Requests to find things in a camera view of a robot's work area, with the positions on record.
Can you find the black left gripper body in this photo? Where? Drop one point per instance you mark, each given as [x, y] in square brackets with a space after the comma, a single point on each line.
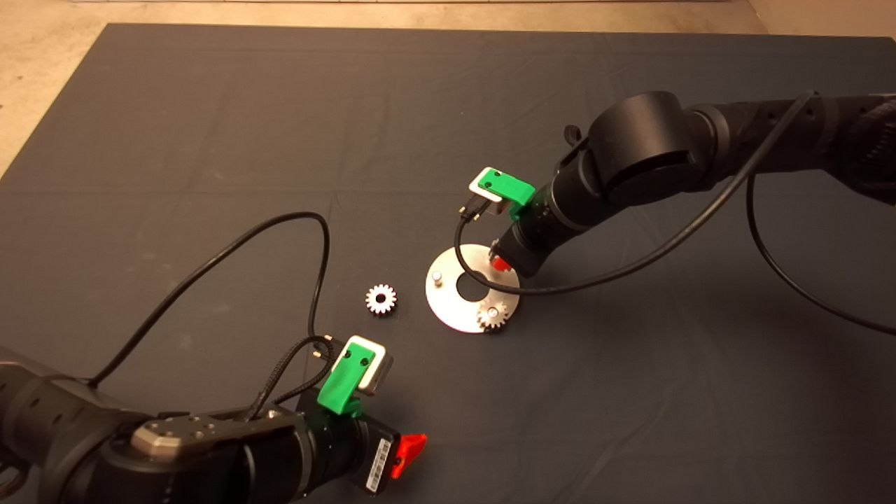
[346, 455]

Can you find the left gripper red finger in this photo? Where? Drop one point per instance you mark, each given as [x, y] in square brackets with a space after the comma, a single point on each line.
[413, 444]

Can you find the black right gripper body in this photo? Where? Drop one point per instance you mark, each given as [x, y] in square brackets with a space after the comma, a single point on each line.
[528, 241]

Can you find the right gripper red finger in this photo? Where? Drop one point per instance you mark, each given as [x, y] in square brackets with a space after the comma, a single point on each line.
[502, 264]

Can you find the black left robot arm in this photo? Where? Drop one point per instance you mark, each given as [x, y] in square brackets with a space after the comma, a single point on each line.
[70, 434]

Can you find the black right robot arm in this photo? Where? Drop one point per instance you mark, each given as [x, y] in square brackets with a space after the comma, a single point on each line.
[644, 140]

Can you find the round metal carrier plate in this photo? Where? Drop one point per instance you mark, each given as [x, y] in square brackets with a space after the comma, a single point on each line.
[448, 311]

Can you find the bright green camera mount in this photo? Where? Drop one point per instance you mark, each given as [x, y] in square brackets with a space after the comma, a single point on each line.
[511, 187]
[343, 385]

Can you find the small silver camera box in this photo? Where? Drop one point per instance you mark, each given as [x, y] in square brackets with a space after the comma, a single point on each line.
[378, 374]
[486, 199]

